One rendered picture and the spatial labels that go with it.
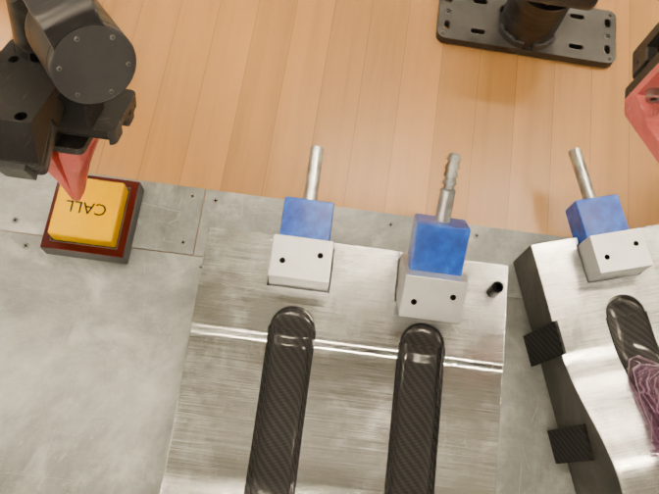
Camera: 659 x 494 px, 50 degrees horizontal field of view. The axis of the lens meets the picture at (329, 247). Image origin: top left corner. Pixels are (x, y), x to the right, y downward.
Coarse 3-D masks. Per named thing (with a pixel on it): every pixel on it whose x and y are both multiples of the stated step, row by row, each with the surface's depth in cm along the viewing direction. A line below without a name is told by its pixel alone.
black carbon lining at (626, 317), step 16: (608, 304) 64; (624, 304) 65; (640, 304) 64; (608, 320) 64; (624, 320) 64; (640, 320) 64; (624, 336) 64; (640, 336) 64; (624, 352) 63; (640, 352) 63; (656, 352) 63; (624, 368) 62
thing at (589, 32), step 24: (456, 0) 79; (480, 0) 80; (504, 0) 80; (456, 24) 78; (480, 24) 78; (504, 24) 77; (528, 24) 74; (552, 24) 74; (576, 24) 79; (600, 24) 79; (480, 48) 79; (504, 48) 78; (528, 48) 78; (552, 48) 78; (576, 48) 79; (600, 48) 78
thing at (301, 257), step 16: (320, 160) 63; (320, 176) 63; (304, 192) 62; (288, 208) 60; (304, 208) 60; (320, 208) 60; (288, 224) 60; (304, 224) 60; (320, 224) 60; (288, 240) 58; (304, 240) 58; (320, 240) 58; (272, 256) 57; (288, 256) 57; (304, 256) 57; (320, 256) 58; (272, 272) 57; (288, 272) 57; (304, 272) 57; (320, 272) 57; (304, 288) 59; (320, 288) 59
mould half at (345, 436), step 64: (256, 256) 60; (384, 256) 61; (192, 320) 58; (256, 320) 58; (320, 320) 59; (384, 320) 59; (192, 384) 57; (256, 384) 57; (320, 384) 57; (384, 384) 58; (448, 384) 58; (192, 448) 56; (320, 448) 56; (384, 448) 56; (448, 448) 57
